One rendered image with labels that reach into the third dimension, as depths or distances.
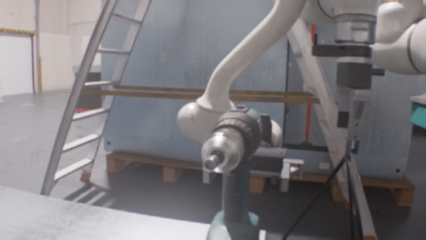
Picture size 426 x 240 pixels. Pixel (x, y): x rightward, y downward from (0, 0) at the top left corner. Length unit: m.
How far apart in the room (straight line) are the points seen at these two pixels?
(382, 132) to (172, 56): 1.73
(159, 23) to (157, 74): 0.42
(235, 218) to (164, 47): 2.12
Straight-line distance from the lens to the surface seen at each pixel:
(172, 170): 2.45
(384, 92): 2.32
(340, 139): 1.56
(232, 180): 0.38
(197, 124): 0.77
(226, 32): 2.29
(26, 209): 0.70
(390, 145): 2.40
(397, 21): 0.92
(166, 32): 2.46
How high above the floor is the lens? 0.94
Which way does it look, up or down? 10 degrees down
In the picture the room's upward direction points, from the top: 1 degrees clockwise
